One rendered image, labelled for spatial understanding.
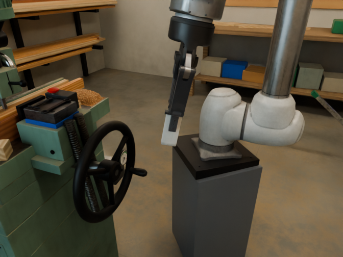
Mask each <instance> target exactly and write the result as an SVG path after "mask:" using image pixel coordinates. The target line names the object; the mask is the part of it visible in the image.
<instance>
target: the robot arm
mask: <svg viewBox="0 0 343 257"><path fill-rule="evenodd" d="M312 2H313V0H279V2H278V7H277V13H276V18H275V23H274V28H273V33H272V39H271V44H270V48H269V53H268V59H267V64H266V69H265V74H264V79H263V85H262V90H260V91H259V92H258V93H257V94H255V95H254V98H253V100H252V102H251V104H250V103H246V102H244V101H242V100H241V96H240V95H239V94H238V93H237V92H236V91H234V90H233V89H231V88H215V89H213V90H211V92H210V93H209V94H208V96H207V97H206V99H205V101H204V103H203V106H202V109H201V114H200V123H199V137H198V138H192V139H191V142H192V143H193V144H194V145H195V147H196V149H197V151H198V153H199V155H200V160H201V161H208V160H216V159H230V158H236V159H240V158H241V157H242V154H241V153H240V152H239V151H238V150H237V149H236V147H235V146H234V141H236V140H243V141H247V142H251V143H255V144H260V145H267V146H287V145H292V144H294V143H296V142H298V141H299V140H300V138H301V136H302V133H303V130H304V126H305V121H304V117H303V115H302V114H301V112H300V111H298V110H296V109H295V105H296V102H295V100H294V98H293V97H292V95H291V94H290V91H291V86H292V82H293V78H294V75H295V71H296V67H297V62H298V58H299V54H300V50H301V46H302V42H303V38H304V34H305V31H306V27H307V23H308V19H309V15H310V10H311V6H312ZM225 3H226V0H171V2H170V7H169V10H170V11H173V12H175V16H172V17H171V18H170V24H169V30H168V37H169V39H171V40H173V41H176V42H180V43H181V44H180V49H179V51H175V54H174V61H175V62H174V67H173V81H172V85H171V91H170V97H169V99H168V102H169V105H168V110H165V114H166V118H165V123H164V128H163V133H162V139H161V144H162V145H168V146H176V144H177V139H178V134H179V130H180V125H181V120H182V117H183V116H184V112H185V108H186V104H187V100H188V96H189V92H190V88H191V84H192V81H193V78H194V75H195V74H196V69H195V68H196V67H197V64H198V60H199V58H198V57H197V55H196V51H197V46H203V47H207V46H210V45H211V42H212V38H213V34H214V29H215V26H214V24H213V23H212V22H213V20H221V18H222V15H223V11H224V7H225Z"/></svg>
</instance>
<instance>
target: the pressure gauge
mask: <svg viewBox="0 0 343 257"><path fill-rule="evenodd" d="M124 157H125V159H124ZM117 162H119V163H120V166H121V165H122V166H123V165H124V164H125V163H126V162H127V151H126V150H122V151H121V154H120V156H119V158H118V160H117Z"/></svg>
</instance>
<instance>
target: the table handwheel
mask: <svg viewBox="0 0 343 257"><path fill-rule="evenodd" d="M111 131H120V132H121V133H122V134H123V137H122V140H121V142H120V144H119V146H118V148H117V150H116V152H115V154H114V155H113V157H112V159H111V160H107V159H104V160H102V161H101V162H98V161H94V160H91V158H92V156H93V154H94V151H95V150H96V148H97V146H98V145H99V143H100V142H101V140H102V139H103V138H104V137H105V136H106V135H107V134H108V133H110V132H111ZM125 143H126V146H127V162H126V168H125V172H124V176H123V178H122V181H121V184H120V186H119V189H118V191H117V193H116V194H115V196H114V186H113V183H114V182H115V181H116V180H118V178H119V176H120V173H121V166H120V163H119V162H117V160H118V158H119V156H120V154H121V151H122V149H123V147H124V145H125ZM134 165H135V141H134V137H133V134H132V132H131V130H130V128H129V127H128V126H127V125H126V124H125V123H123V122H121V121H118V120H112V121H108V122H106V123H104V124H102V125H101V126H100V127H98V128H97V129H96V130H95V131H94V132H93V134H92V135H91V136H90V137H89V139H88V140H87V142H86V144H85V145H84V147H83V149H82V151H81V154H80V156H79V159H78V162H77V163H75V164H74V165H72V166H71V168H74V169H75V173H74V177H73V187H72V193H73V202H74V205H75V208H76V211H77V213H78V214H79V216H80V217H81V218H82V219H83V220H85V221H86V222H89V223H98V222H102V221H104V220H105V219H107V218H108V217H109V216H111V215H112V214H113V213H114V211H115V210H116V209H117V208H118V206H119V205H120V203H121V202H122V200H123V198H124V196H125V194H126V192H127V190H128V187H129V185H130V182H131V179H132V175H133V174H132V173H130V172H129V169H130V168H131V167H132V168H134ZM90 175H97V176H98V178H99V179H100V180H103V181H107V185H108V192H109V204H108V205H107V206H106V207H105V208H104V209H103V210H101V211H99V212H92V211H91V210H90V209H89V207H88V205H87V202H86V198H85V182H86V176H90Z"/></svg>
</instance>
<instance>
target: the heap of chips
mask: <svg viewBox="0 0 343 257"><path fill-rule="evenodd" d="M72 92H76V93H77V96H78V100H80V102H81V105H85V106H91V107H92V106H94V105H95V104H97V103H98V102H100V101H101V100H103V99H104V98H106V97H101V96H100V94H98V93H96V92H94V91H91V90H86V89H76V90H73V91H72Z"/></svg>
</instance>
